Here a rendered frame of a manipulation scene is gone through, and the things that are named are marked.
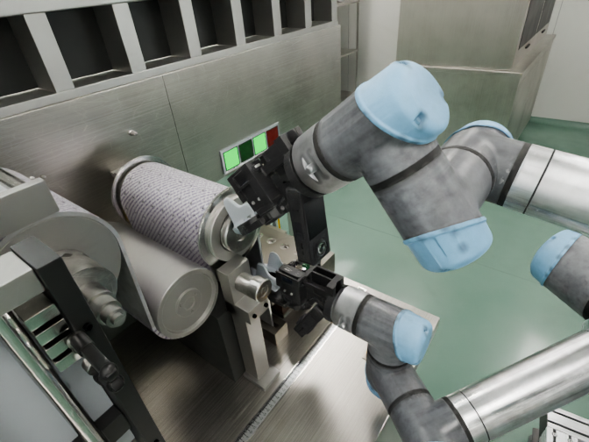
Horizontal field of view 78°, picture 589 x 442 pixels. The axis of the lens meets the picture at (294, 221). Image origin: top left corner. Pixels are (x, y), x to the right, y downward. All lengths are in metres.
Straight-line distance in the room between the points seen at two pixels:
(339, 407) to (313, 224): 0.44
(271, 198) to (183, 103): 0.52
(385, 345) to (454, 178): 0.33
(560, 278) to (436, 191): 0.49
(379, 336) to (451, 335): 1.53
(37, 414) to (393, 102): 0.41
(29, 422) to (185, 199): 0.36
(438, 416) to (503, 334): 1.61
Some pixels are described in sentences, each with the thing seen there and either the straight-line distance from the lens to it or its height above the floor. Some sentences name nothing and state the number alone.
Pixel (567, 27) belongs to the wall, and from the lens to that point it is 4.88.
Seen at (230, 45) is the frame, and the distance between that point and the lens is 1.06.
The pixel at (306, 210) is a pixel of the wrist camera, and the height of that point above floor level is 1.36.
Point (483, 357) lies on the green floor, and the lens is 2.09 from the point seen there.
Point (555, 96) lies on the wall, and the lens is 5.00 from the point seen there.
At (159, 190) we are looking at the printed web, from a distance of 0.68.
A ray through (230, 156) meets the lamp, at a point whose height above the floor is 1.19.
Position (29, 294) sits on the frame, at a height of 1.42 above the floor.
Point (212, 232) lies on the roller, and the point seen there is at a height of 1.27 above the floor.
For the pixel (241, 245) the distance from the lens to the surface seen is 0.62.
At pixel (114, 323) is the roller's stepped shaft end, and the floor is 1.34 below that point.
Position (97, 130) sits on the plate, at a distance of 0.83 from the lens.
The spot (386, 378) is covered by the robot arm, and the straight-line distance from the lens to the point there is 0.67.
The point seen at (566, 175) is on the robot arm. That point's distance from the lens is 0.45.
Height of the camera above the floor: 1.60
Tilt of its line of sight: 34 degrees down
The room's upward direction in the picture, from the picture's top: 5 degrees counter-clockwise
